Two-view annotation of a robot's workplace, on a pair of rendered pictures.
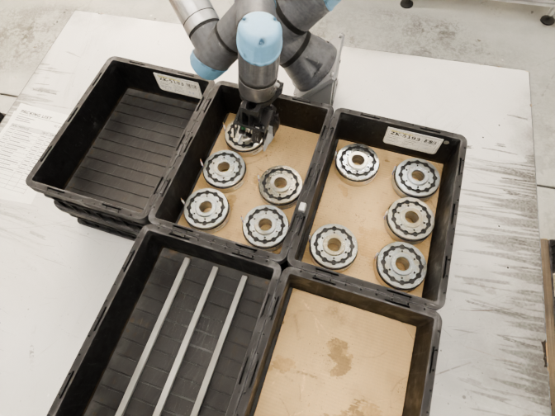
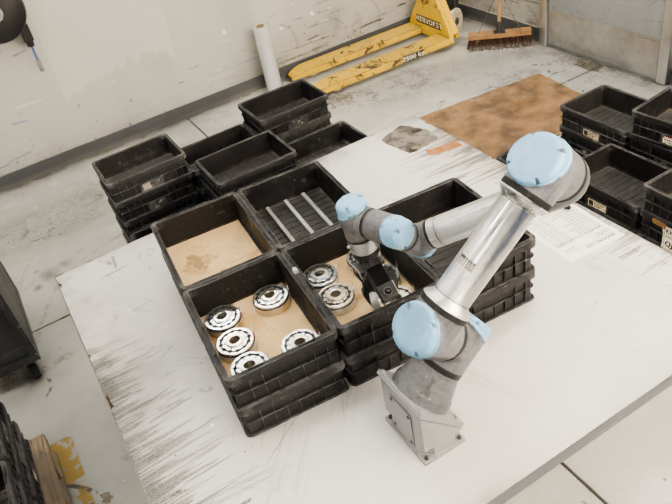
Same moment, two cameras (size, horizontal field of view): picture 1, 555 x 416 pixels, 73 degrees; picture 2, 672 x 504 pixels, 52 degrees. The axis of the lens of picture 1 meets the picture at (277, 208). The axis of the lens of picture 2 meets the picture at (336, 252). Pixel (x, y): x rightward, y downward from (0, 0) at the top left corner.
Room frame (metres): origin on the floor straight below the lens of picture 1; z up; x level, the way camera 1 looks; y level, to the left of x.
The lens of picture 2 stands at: (1.52, -0.93, 2.10)
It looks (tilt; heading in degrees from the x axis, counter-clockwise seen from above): 37 degrees down; 139
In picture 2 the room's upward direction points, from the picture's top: 12 degrees counter-clockwise
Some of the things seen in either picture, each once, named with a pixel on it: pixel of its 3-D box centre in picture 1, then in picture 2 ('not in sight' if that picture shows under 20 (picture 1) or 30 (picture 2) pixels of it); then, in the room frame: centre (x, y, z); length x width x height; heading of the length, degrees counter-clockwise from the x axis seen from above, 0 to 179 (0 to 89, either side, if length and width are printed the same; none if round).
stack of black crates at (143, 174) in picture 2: not in sight; (152, 196); (-1.33, 0.42, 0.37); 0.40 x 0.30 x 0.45; 73
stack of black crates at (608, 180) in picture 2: not in sight; (619, 208); (0.61, 1.44, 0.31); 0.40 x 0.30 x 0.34; 163
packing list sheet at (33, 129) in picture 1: (21, 150); (562, 225); (0.70, 0.75, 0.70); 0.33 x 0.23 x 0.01; 163
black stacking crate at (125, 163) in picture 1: (135, 144); (451, 241); (0.57, 0.34, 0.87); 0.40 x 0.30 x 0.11; 158
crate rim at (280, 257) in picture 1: (247, 163); (357, 268); (0.45, 0.06, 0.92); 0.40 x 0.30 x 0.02; 158
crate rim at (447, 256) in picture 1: (381, 197); (256, 313); (0.34, -0.22, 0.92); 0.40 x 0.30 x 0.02; 158
